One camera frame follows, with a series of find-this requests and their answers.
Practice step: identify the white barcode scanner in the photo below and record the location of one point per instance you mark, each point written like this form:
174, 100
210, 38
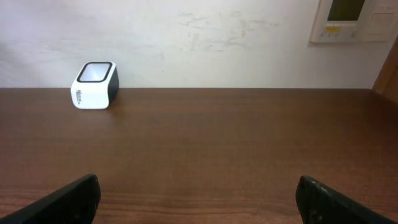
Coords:
96, 86

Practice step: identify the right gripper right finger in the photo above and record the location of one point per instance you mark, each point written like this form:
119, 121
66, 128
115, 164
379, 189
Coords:
319, 204

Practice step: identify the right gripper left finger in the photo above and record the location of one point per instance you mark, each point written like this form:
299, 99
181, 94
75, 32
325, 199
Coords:
76, 202

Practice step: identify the white wall control panel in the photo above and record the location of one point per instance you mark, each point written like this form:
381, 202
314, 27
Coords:
347, 21

